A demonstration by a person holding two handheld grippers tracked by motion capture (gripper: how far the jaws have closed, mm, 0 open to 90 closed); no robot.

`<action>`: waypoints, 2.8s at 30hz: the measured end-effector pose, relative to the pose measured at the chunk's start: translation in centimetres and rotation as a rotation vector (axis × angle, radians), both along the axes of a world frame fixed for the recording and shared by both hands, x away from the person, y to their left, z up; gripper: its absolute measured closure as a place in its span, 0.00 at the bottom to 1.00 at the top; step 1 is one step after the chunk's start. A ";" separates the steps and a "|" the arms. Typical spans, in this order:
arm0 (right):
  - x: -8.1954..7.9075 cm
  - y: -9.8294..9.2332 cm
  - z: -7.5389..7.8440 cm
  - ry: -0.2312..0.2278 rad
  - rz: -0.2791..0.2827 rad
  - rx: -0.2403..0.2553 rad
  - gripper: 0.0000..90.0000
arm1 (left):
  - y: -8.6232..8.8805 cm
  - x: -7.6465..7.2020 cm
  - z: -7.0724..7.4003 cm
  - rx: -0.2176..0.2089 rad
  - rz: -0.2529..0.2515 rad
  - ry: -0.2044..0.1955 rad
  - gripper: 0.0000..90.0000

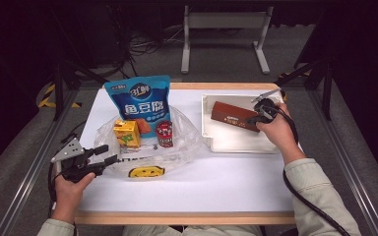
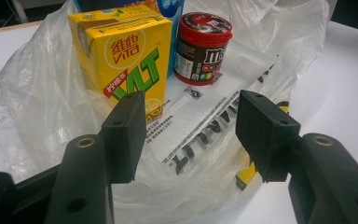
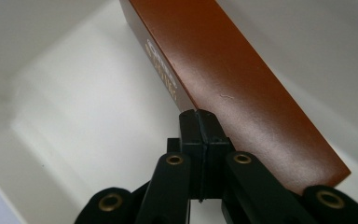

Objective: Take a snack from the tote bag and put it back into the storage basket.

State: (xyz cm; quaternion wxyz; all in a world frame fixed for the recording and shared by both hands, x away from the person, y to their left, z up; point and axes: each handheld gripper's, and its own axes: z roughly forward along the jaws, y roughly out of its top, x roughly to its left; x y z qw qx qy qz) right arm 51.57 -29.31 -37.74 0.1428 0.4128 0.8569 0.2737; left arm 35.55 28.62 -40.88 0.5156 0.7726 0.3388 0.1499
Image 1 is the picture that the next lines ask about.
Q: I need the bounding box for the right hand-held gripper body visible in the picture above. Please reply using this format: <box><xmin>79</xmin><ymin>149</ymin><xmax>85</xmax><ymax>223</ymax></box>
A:
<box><xmin>250</xmin><ymin>88</ymin><xmax>284</xmax><ymax>125</ymax></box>

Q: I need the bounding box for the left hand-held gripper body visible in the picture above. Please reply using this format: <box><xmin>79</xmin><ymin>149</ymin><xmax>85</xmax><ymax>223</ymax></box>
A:
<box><xmin>50</xmin><ymin>137</ymin><xmax>107</xmax><ymax>184</ymax></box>

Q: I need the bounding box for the brown rectangular box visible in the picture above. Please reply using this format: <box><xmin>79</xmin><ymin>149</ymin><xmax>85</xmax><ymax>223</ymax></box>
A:
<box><xmin>210</xmin><ymin>100</ymin><xmax>262</xmax><ymax>133</ymax></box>

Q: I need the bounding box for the white plastic tray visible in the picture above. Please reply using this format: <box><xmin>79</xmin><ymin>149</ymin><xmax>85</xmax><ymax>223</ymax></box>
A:
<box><xmin>200</xmin><ymin>93</ymin><xmax>288</xmax><ymax>154</ymax></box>

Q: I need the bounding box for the yellow drink carton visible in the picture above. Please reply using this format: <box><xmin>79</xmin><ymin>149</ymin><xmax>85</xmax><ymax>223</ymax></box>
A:
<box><xmin>112</xmin><ymin>119</ymin><xmax>142</xmax><ymax>149</ymax></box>

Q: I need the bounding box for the clear printed plastic bag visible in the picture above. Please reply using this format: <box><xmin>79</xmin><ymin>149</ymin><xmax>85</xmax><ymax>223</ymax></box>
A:
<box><xmin>93</xmin><ymin>105</ymin><xmax>204</xmax><ymax>180</ymax></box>

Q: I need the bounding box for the person's right hand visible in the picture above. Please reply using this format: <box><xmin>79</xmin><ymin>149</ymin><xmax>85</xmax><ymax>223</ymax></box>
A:
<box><xmin>255</xmin><ymin>102</ymin><xmax>307</xmax><ymax>166</ymax></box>

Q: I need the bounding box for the person's left hand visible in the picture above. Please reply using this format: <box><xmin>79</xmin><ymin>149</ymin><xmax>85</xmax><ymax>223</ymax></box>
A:
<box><xmin>49</xmin><ymin>172</ymin><xmax>97</xmax><ymax>224</ymax></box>

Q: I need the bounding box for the blue snack packet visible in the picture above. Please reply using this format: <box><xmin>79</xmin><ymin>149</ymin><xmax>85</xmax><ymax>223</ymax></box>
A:
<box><xmin>103</xmin><ymin>75</ymin><xmax>172</xmax><ymax>139</ymax></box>

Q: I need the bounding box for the red can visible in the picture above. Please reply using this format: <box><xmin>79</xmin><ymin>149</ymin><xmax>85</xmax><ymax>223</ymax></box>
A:
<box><xmin>155</xmin><ymin>120</ymin><xmax>175</xmax><ymax>148</ymax></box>

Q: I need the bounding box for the yellow black hazard tape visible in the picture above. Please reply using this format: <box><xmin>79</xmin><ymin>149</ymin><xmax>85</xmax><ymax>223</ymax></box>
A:
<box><xmin>37</xmin><ymin>83</ymin><xmax>83</xmax><ymax>109</ymax></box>

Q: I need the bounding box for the white table mat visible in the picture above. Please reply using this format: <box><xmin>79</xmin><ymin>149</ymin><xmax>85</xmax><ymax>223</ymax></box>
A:
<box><xmin>78</xmin><ymin>88</ymin><xmax>304</xmax><ymax>213</ymax></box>

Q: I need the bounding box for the white metal stand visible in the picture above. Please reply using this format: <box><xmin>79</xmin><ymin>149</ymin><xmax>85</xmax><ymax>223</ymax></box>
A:
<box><xmin>180</xmin><ymin>4</ymin><xmax>275</xmax><ymax>76</ymax></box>

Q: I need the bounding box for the person's torso in light clothing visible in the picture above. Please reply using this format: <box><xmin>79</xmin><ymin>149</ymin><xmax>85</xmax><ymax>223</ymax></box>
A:
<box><xmin>122</xmin><ymin>224</ymin><xmax>265</xmax><ymax>236</ymax></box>

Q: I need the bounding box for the black floor cable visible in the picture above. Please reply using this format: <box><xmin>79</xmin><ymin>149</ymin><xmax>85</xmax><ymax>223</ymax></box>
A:
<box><xmin>60</xmin><ymin>121</ymin><xmax>88</xmax><ymax>144</ymax></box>

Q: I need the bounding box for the left hand-held gripper black cable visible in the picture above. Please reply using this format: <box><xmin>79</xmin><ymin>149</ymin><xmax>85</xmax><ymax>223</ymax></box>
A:
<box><xmin>47</xmin><ymin>161</ymin><xmax>63</xmax><ymax>217</ymax></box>

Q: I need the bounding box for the hand-held gripper black cable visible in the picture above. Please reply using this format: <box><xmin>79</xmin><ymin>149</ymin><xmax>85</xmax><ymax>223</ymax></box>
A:
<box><xmin>269</xmin><ymin>104</ymin><xmax>352</xmax><ymax>236</ymax></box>
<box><xmin>47</xmin><ymin>161</ymin><xmax>63</xmax><ymax>217</ymax></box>

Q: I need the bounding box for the aluminium floor rail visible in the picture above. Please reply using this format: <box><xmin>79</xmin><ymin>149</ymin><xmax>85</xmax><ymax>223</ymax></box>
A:
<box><xmin>0</xmin><ymin>88</ymin><xmax>80</xmax><ymax>236</ymax></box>
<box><xmin>308</xmin><ymin>89</ymin><xmax>378</xmax><ymax>236</ymax></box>

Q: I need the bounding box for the right hand-held gripper black cable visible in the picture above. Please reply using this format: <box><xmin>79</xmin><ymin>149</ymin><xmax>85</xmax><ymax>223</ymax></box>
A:
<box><xmin>269</xmin><ymin>104</ymin><xmax>352</xmax><ymax>236</ymax></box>

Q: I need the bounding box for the tangle of floor cables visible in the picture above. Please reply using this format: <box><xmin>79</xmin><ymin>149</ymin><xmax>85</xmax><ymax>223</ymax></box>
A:
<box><xmin>124</xmin><ymin>26</ymin><xmax>185</xmax><ymax>57</ymax></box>

